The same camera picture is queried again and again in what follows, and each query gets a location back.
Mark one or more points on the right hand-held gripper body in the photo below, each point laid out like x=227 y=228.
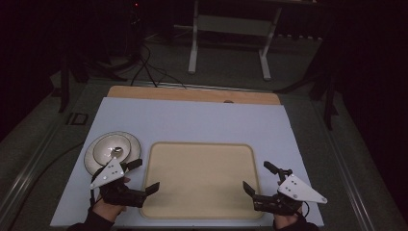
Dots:
x=296 y=190

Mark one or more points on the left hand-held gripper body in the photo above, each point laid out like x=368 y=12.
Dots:
x=110 y=171

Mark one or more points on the white plate with dark rim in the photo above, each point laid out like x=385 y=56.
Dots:
x=135 y=147

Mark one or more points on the white bowl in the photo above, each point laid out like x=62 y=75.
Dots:
x=105 y=150

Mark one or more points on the person's right hand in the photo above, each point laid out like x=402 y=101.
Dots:
x=284 y=219

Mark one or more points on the person's left hand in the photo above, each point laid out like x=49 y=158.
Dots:
x=107 y=210

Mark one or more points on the beige tray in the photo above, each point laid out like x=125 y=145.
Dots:
x=198 y=179

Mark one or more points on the black floor box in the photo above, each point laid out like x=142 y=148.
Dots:
x=77 y=118

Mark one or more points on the pale blue board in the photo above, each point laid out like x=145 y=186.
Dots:
x=192 y=122

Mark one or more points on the black stand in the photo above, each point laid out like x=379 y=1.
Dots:
x=328 y=102

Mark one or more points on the white metal stand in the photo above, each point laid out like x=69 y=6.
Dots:
x=193 y=48

